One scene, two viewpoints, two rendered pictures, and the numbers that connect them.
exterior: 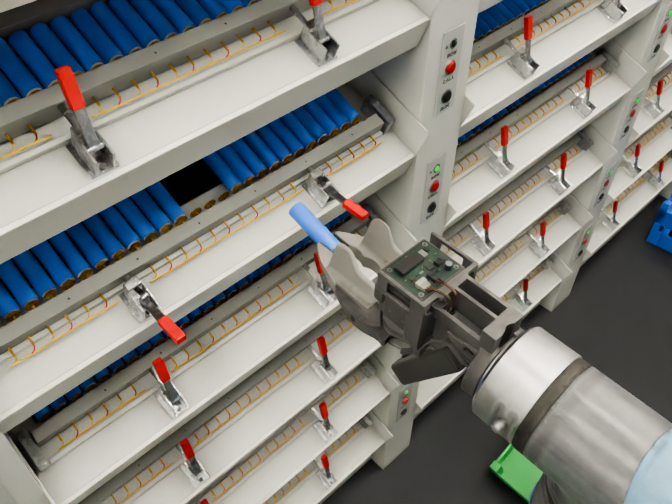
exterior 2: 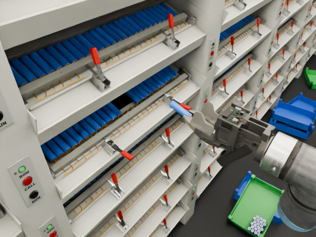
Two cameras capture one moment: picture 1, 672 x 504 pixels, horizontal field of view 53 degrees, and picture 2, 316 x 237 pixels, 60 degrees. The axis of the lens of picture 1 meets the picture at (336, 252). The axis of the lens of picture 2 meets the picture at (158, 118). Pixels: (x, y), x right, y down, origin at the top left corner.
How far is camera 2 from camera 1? 17 cm
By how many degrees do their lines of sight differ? 9
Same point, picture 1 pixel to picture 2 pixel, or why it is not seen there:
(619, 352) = not seen: hidden behind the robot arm
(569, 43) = (244, 47)
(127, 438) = (101, 209)
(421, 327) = (236, 137)
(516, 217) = not seen: hidden behind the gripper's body
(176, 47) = (124, 43)
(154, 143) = (121, 79)
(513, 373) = (277, 147)
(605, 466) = not seen: outside the picture
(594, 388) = (309, 148)
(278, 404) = (151, 194)
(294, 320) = (159, 156)
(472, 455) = (219, 214)
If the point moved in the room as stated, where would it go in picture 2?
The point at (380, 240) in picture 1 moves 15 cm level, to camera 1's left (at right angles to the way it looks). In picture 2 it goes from (209, 110) to (149, 115)
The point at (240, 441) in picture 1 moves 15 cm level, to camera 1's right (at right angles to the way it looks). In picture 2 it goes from (138, 211) to (177, 206)
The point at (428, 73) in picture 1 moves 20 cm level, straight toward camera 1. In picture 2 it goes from (205, 55) to (214, 87)
